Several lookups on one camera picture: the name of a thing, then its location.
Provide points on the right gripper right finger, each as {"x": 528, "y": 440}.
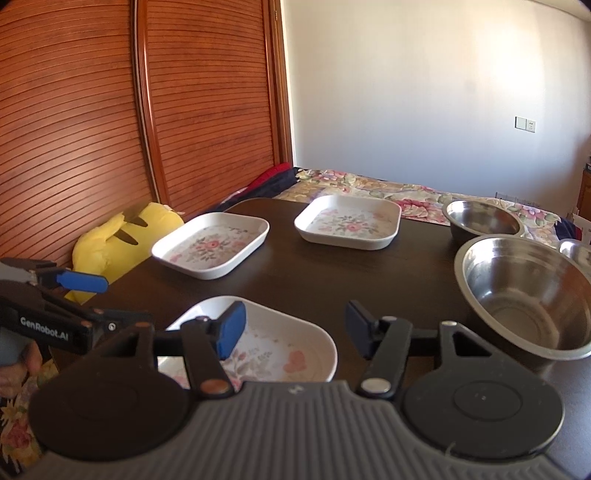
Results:
{"x": 385, "y": 344}

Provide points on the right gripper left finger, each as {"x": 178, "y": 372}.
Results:
{"x": 205, "y": 343}

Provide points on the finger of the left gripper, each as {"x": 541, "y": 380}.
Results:
{"x": 110, "y": 321}
{"x": 70, "y": 280}

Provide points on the white floral plate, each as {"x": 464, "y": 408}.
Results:
{"x": 274, "y": 347}
{"x": 210, "y": 246}
{"x": 360, "y": 223}

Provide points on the small steel bowl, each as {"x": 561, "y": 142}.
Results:
{"x": 471, "y": 219}
{"x": 578, "y": 252}

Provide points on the large steel bowl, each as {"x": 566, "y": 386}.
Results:
{"x": 529, "y": 299}

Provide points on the person's left hand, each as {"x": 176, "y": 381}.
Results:
{"x": 12, "y": 377}

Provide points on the yellow plush toy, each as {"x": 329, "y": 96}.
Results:
{"x": 124, "y": 241}

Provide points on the floral bed blanket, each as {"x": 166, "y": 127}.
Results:
{"x": 418, "y": 202}

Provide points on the red and navy clothes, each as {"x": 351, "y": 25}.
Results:
{"x": 268, "y": 185}

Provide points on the white wall switch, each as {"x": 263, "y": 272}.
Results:
{"x": 525, "y": 124}

